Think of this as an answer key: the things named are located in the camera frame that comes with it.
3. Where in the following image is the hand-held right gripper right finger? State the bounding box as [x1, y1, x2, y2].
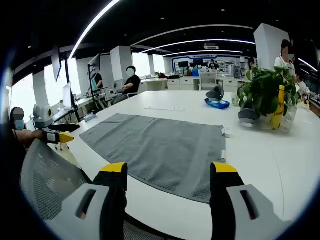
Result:
[209, 161, 293, 240]

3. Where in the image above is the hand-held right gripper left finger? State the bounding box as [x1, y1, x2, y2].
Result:
[46, 161, 128, 240]

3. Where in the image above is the grey towel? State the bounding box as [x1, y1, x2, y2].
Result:
[79, 113, 227, 204]

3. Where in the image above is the black screen stand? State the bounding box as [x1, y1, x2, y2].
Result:
[64, 51, 82, 123]

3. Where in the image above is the white monitor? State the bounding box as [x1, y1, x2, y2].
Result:
[62, 82, 73, 110]

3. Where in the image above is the grey mesh office chair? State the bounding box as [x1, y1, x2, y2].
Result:
[19, 138, 93, 221]

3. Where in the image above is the white table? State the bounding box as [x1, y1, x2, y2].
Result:
[47, 89, 318, 235]

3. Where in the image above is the black hanging screen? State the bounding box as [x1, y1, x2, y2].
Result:
[51, 46, 63, 82]

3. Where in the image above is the grey curved plastic object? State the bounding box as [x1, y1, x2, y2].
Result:
[205, 86, 225, 100]
[238, 107, 261, 128]

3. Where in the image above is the long ceiling light strip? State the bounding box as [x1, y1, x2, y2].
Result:
[68, 0, 121, 60]

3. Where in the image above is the clear glass vase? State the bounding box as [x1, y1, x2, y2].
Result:
[281, 104, 298, 133]

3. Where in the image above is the yellow bottle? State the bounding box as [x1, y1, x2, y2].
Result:
[271, 85, 286, 131]

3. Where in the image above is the blue wipes packet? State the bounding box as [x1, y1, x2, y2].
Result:
[204, 97, 231, 110]

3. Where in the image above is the white cabinet row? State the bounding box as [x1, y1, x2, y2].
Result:
[141, 74, 251, 93]

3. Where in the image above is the green potted plant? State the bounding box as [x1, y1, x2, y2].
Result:
[237, 66, 300, 118]

